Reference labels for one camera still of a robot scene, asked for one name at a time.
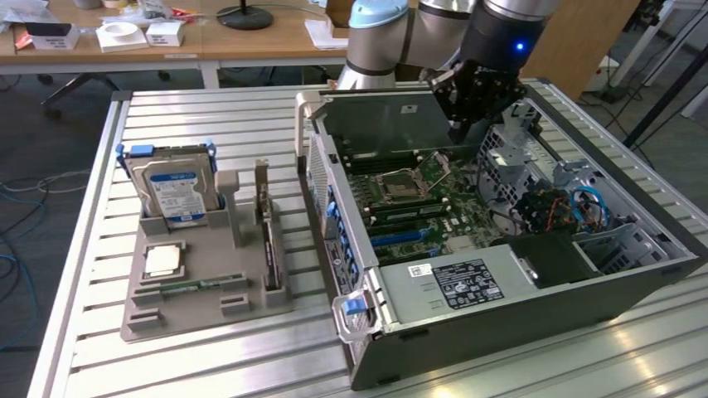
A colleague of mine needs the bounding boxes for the RAM module with white label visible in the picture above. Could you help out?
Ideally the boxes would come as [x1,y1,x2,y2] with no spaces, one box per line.
[371,199,453,225]

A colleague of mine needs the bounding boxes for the silver CPU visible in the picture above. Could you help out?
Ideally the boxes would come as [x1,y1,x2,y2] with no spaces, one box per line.
[142,245,185,279]

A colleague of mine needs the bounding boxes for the grey power supply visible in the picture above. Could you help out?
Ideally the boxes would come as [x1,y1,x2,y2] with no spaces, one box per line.
[379,244,542,327]

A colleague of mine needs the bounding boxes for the blue card retention bar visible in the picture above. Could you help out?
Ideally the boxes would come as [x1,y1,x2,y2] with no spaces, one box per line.
[325,186,365,291]

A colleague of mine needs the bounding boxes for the dark grey PC case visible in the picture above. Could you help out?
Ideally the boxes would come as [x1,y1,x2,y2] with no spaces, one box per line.
[295,80,708,391]

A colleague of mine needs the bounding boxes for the green RAM stick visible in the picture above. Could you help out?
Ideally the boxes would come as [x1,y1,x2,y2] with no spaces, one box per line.
[159,278,245,296]

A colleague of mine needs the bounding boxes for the grey metal disk bay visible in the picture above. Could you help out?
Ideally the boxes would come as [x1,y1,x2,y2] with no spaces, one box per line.
[575,215,674,274]

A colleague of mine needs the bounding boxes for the blue expansion slot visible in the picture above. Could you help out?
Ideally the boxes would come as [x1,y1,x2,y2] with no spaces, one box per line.
[371,230,437,249]

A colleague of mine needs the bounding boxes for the grey floor cable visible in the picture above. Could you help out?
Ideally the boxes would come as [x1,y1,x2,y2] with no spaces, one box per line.
[0,169,90,196]

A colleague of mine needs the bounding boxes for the grey parts rack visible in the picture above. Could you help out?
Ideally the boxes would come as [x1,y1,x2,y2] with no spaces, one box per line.
[121,159,295,344]

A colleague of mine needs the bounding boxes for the white labelled box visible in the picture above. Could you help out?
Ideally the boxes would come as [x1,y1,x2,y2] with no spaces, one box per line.
[30,33,82,51]

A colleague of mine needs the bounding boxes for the brown cardboard box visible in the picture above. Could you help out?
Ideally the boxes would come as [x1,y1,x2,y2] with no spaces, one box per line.
[325,0,355,29]

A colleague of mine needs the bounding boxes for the black lamp base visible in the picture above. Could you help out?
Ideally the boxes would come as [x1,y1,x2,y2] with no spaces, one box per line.
[215,0,277,31]

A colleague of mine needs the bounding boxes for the metal socket cover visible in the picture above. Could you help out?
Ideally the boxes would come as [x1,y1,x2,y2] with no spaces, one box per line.
[415,151,457,196]

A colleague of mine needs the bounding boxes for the crumpled white paper pile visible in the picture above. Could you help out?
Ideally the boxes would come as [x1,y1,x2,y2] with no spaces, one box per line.
[0,0,53,26]

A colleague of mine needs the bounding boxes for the small black box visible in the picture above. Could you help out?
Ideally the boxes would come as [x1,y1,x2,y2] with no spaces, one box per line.
[26,22,75,38]

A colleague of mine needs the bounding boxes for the black expansion slot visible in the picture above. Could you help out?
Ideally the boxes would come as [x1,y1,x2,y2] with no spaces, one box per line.
[367,221,431,238]

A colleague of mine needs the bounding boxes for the white box with round hole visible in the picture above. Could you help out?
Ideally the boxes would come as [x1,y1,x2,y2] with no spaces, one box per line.
[95,22,151,54]

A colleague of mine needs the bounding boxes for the white paper sheets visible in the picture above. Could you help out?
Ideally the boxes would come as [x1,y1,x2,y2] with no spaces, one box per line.
[305,18,351,51]

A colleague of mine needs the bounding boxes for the black chair base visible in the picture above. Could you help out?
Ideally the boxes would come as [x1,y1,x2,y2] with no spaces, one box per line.
[37,72,121,119]

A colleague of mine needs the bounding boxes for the blue wire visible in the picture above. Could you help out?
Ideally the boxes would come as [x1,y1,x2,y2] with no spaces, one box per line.
[569,186,614,233]

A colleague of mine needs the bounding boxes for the black stand pole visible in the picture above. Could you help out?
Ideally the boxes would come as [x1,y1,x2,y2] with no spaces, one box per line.
[622,0,708,150]

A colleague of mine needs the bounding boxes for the black RAM slot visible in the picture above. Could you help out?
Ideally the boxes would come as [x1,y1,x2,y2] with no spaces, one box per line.
[349,161,419,174]
[347,153,418,166]

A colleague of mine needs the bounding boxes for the small white cabinet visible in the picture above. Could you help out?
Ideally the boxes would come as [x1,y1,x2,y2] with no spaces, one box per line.
[583,53,621,95]

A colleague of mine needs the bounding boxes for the green motherboard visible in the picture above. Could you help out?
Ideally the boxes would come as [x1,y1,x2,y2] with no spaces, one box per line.
[346,148,510,266]

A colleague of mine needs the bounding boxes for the black wire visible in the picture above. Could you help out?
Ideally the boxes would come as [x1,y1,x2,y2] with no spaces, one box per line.
[486,198,534,234]

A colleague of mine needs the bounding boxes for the wooden desk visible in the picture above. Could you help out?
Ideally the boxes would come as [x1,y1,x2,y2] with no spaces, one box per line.
[0,0,354,90]

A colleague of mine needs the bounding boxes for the blue floor cable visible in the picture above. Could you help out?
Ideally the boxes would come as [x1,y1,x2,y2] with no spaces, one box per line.
[0,238,41,353]

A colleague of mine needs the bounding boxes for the beige case handle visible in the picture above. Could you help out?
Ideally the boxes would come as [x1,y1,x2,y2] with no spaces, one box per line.
[297,91,334,158]

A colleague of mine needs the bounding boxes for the hard disk with blue carrier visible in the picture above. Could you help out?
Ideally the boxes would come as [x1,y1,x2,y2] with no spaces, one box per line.
[114,139,221,230]

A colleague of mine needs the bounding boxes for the clear plastic bag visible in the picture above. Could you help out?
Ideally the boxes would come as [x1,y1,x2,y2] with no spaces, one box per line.
[131,0,186,20]

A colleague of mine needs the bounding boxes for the plain white box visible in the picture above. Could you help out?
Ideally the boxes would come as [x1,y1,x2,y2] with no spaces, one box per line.
[145,21,187,47]

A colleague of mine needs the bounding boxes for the grey case latch handle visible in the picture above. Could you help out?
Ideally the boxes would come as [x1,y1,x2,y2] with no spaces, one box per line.
[330,285,385,343]

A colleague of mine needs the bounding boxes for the red wire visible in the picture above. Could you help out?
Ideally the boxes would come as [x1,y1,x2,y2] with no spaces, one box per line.
[546,197,571,232]

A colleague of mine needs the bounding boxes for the CPU socket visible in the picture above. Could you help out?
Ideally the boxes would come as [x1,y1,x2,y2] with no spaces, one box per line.
[375,169,431,200]

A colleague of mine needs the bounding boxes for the wooden cabinet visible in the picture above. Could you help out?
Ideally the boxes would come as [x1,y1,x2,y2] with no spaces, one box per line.
[519,0,643,100]

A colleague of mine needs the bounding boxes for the perforated metal drive cage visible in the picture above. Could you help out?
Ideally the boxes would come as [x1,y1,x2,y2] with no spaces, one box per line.
[477,99,561,208]

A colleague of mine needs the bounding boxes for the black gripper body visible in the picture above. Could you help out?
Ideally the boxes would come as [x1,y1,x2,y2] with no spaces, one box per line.
[458,2,549,119]

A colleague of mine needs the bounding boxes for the graphics card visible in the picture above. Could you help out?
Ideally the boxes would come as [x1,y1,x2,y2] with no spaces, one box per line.
[253,158,282,291]

